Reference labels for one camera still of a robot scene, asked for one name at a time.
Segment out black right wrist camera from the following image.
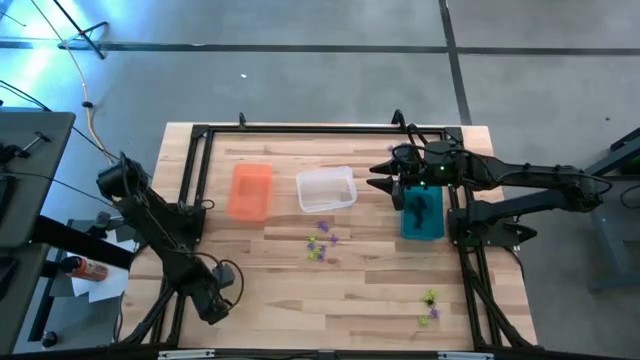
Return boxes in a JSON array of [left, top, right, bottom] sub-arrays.
[[391, 178, 407, 211]]

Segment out orange spray can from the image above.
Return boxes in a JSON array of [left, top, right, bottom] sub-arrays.
[[59, 255, 109, 283]]

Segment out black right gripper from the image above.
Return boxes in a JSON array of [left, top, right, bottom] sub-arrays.
[[365, 139, 474, 196]]

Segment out silver bracket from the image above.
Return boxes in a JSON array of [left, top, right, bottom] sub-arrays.
[[437, 351, 495, 360], [157, 349, 217, 360]]

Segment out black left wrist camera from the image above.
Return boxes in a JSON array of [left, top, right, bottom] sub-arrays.
[[212, 263, 237, 290]]

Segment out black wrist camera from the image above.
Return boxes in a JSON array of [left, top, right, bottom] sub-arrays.
[[391, 178, 407, 211], [212, 263, 237, 290]]

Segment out black aluminium table frame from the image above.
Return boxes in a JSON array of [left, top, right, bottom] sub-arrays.
[[119, 123, 539, 360]]

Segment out black tripod stand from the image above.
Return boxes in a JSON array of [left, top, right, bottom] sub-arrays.
[[52, 0, 109, 60]]

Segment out grey side table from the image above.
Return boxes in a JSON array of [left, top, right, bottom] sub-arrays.
[[0, 110, 77, 251]]

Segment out black beam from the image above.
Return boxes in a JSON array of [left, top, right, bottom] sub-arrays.
[[29, 214, 136, 271]]

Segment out white paper sheets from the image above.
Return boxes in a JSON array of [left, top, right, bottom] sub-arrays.
[[69, 234, 132, 304]]

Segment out yellow cable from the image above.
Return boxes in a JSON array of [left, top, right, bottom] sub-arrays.
[[29, 0, 121, 184]]

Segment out orange plastic bin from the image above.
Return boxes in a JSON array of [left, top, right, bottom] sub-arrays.
[[226, 163, 275, 223]]

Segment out black tool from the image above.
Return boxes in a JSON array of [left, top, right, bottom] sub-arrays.
[[0, 130, 51, 164]]

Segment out clear plastic bin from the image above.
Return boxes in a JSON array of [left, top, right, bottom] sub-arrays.
[[295, 165, 359, 215]]

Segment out teal plastic bin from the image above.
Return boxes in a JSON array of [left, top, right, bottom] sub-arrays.
[[400, 185, 446, 242]]

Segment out grey metal cart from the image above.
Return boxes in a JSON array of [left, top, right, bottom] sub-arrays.
[[585, 127, 640, 294]]

